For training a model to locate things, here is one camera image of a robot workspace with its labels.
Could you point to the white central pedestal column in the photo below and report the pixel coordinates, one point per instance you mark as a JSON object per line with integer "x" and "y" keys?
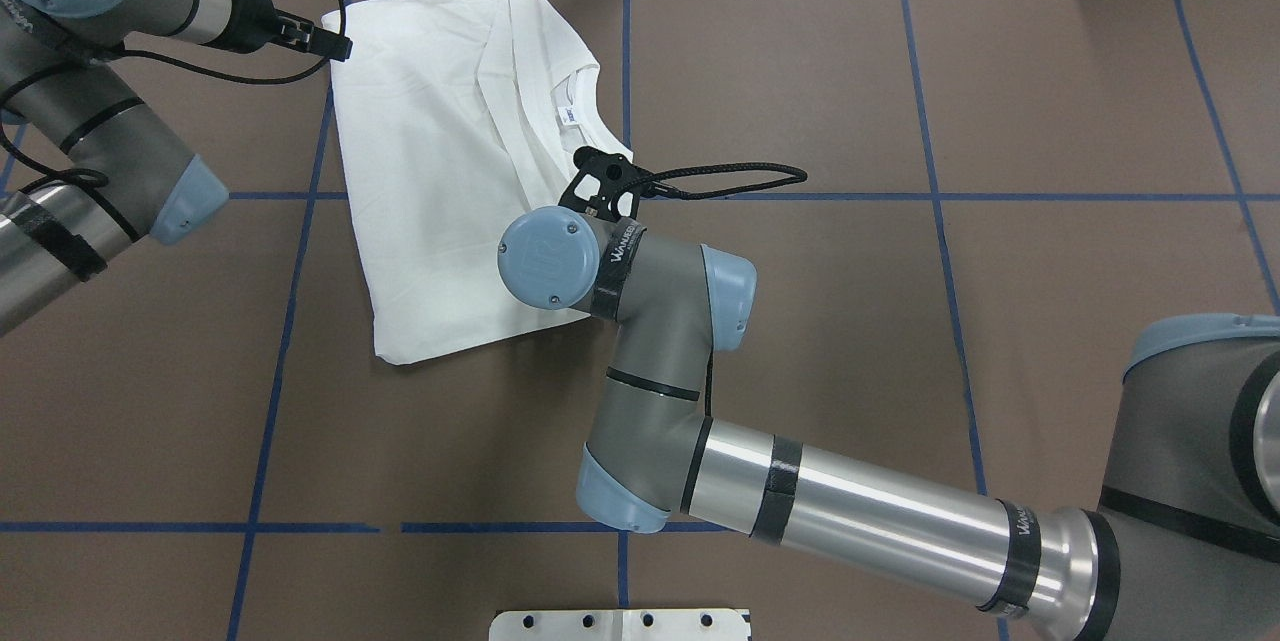
{"x": 623, "y": 624}

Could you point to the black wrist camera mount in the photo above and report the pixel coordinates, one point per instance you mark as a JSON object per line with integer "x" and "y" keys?
{"x": 606, "y": 185}

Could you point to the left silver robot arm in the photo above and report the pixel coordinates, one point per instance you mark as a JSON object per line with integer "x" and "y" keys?
{"x": 129, "y": 175}

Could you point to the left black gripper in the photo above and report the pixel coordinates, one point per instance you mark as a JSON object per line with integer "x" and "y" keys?
{"x": 247, "y": 21}

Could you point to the white long-sleeve printed shirt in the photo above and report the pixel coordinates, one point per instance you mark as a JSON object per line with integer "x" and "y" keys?
{"x": 455, "y": 117}

